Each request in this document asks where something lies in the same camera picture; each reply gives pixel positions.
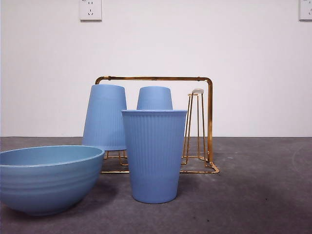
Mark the blue ribbed plastic cup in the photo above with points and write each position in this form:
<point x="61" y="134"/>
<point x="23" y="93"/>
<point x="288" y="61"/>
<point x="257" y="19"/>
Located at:
<point x="153" y="158"/>
<point x="154" y="97"/>
<point x="104" y="117"/>

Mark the light blue ribbed bowl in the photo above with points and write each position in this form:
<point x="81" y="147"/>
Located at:
<point x="48" y="185"/>

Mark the white wall socket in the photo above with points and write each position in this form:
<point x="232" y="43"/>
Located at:
<point x="90" y="15"/>
<point x="306" y="15"/>

